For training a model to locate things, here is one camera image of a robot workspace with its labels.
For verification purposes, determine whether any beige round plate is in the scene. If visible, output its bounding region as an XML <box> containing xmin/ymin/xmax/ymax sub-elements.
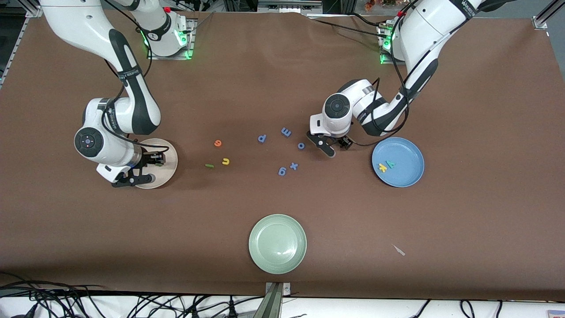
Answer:
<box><xmin>132</xmin><ymin>138</ymin><xmax>179</xmax><ymax>189</ymax></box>

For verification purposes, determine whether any blue round plate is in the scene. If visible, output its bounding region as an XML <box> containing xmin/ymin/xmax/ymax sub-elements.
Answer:
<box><xmin>372</xmin><ymin>137</ymin><xmax>425</xmax><ymax>188</ymax></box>

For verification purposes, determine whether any brown table cover sheet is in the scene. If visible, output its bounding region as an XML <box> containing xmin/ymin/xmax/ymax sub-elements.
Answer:
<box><xmin>0</xmin><ymin>8</ymin><xmax>565</xmax><ymax>303</ymax></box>

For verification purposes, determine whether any pale green round plate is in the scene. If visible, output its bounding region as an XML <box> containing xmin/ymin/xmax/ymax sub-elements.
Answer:
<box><xmin>249</xmin><ymin>214</ymin><xmax>308</xmax><ymax>275</ymax></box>

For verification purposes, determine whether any orange background object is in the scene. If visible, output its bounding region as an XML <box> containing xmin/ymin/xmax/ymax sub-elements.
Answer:
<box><xmin>364</xmin><ymin>0</ymin><xmax>398</xmax><ymax>11</ymax></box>

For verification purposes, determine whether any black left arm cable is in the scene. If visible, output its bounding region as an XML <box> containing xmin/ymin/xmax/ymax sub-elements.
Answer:
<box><xmin>351</xmin><ymin>0</ymin><xmax>420</xmax><ymax>147</ymax></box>

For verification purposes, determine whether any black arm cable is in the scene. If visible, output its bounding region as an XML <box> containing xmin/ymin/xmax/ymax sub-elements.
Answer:
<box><xmin>101</xmin><ymin>0</ymin><xmax>171</xmax><ymax>153</ymax></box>
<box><xmin>351</xmin><ymin>0</ymin><xmax>420</xmax><ymax>147</ymax></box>

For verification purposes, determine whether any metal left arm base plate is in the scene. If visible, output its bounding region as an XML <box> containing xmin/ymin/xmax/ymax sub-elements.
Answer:
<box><xmin>379</xmin><ymin>22</ymin><xmax>400</xmax><ymax>66</ymax></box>

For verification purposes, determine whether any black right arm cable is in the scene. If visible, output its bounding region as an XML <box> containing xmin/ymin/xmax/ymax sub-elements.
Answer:
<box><xmin>101</xmin><ymin>0</ymin><xmax>171</xmax><ymax>153</ymax></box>

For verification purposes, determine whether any black cable across cover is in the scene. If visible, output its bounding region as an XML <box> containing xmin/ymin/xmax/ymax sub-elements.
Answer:
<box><xmin>305</xmin><ymin>13</ymin><xmax>389</xmax><ymax>39</ymax></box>

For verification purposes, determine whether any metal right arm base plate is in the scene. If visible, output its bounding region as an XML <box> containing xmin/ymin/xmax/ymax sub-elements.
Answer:
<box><xmin>147</xmin><ymin>18</ymin><xmax>197</xmax><ymax>60</ymax></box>

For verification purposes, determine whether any grey metal frame bar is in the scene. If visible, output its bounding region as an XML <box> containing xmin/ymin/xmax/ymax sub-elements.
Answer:
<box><xmin>257</xmin><ymin>0</ymin><xmax>324</xmax><ymax>14</ymax></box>

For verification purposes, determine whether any thin grey base cable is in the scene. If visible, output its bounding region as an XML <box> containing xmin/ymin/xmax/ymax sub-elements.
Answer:
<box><xmin>190</xmin><ymin>11</ymin><xmax>215</xmax><ymax>34</ymax></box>

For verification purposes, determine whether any grey metal camera bracket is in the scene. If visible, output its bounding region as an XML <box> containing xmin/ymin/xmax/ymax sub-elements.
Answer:
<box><xmin>254</xmin><ymin>282</ymin><xmax>292</xmax><ymax>318</ymax></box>

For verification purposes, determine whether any black floor cable tangle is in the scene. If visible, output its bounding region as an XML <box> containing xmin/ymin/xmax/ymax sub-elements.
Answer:
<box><xmin>0</xmin><ymin>273</ymin><xmax>265</xmax><ymax>318</ymax></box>

